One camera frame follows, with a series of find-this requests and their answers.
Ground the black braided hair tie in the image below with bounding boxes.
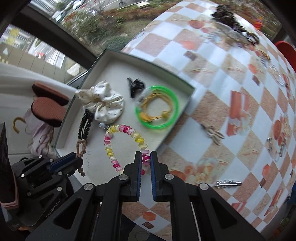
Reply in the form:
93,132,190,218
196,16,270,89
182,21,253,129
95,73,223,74
78,108,95,141

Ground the beige bow hair clip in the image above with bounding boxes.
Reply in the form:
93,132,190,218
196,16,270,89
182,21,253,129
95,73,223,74
201,124,225,146

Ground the green plastic bangle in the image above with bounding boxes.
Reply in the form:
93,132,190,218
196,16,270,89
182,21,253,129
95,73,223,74
135,85,179,130

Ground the silver rhinestone hair clip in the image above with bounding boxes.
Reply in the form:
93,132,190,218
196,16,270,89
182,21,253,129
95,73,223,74
215,180,242,188

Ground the pink yellow spiral bracelet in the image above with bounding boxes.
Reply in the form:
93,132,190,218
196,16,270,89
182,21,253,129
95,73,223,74
104,124,151,175

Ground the yellow elastic hair tie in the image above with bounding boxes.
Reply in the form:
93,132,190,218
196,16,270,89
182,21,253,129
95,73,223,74
139,91,173,122

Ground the small black claw clip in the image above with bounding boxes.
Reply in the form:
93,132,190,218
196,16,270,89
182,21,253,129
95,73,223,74
127,77,145,98

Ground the green cardboard box tray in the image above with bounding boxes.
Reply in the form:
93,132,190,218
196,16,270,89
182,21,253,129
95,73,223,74
55,50,194,185

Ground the red plastic stool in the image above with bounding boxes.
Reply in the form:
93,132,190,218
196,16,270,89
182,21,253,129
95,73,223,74
275,41,296,71

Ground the silver earring pair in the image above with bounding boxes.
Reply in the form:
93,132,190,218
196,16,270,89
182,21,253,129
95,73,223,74
266,137,287,162

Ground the brown braided hair tie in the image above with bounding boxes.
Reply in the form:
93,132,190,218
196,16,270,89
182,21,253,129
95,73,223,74
75,138,87,177

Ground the brown spiral hair tie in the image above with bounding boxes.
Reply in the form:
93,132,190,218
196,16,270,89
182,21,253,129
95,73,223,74
246,32,261,46

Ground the white polka dot scrunchie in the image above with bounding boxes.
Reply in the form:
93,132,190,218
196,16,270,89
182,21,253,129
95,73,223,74
75,80,125,125

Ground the checkered seashell tablecloth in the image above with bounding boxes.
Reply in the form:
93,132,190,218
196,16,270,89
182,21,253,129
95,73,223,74
124,1,295,232

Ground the leopard print scrunchie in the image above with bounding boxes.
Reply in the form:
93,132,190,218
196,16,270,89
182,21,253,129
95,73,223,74
211,4,247,33

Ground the clear plastic hair clip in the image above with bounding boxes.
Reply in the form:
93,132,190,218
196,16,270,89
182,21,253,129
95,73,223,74
137,88,151,103

